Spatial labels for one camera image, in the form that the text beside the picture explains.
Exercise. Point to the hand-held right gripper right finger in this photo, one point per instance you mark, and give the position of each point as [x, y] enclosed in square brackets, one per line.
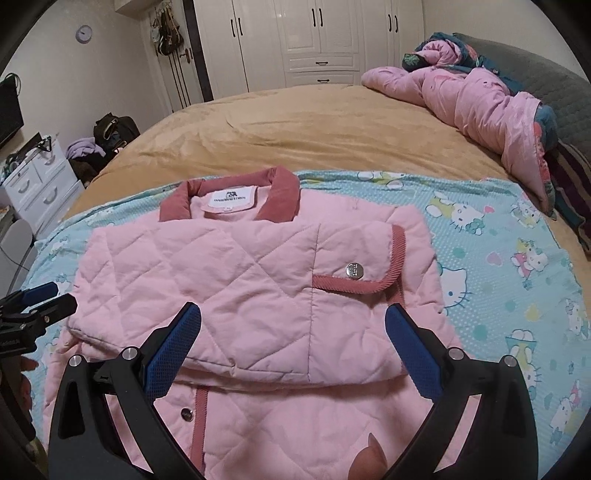
[411, 350]

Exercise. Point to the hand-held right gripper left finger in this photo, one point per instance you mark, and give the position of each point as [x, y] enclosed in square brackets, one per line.
[178, 350]

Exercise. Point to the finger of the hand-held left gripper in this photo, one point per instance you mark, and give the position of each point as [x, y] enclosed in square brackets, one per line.
[39, 293]
[55, 307]

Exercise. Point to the pink quilted jacket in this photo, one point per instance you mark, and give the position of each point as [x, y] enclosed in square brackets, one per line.
[231, 286]

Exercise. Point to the person's left hand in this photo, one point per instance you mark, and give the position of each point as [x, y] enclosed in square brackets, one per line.
[18, 387]

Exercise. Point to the white low cabinet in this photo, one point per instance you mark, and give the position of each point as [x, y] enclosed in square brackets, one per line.
[14, 254]

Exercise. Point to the blue cartoon printed blanket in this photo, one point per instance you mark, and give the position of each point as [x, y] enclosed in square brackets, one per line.
[485, 300]

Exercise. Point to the white drawer cabinet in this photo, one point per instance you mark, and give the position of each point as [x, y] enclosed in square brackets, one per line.
[41, 184]

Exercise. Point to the purple clothing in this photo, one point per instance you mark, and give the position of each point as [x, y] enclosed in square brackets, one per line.
[85, 147]

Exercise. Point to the black bag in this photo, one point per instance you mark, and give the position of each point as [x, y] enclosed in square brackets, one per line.
[115, 131]

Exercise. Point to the black television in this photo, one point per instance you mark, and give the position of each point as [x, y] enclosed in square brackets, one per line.
[10, 113]

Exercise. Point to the striped dark pillow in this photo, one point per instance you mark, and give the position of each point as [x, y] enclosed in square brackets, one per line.
[575, 184]

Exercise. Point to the pink floral duvet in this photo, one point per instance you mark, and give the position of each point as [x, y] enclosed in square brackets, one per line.
[461, 101]

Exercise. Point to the white door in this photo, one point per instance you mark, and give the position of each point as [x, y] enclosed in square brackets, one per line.
[189, 78]

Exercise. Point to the hanging bags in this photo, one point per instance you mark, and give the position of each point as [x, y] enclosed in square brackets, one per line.
[168, 32]

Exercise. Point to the grey quilted headboard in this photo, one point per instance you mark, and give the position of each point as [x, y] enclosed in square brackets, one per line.
[545, 83]

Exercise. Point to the white wardrobe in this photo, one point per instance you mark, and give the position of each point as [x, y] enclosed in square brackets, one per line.
[323, 41]

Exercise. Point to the purple wall clock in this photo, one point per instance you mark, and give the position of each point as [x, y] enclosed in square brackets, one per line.
[85, 33]

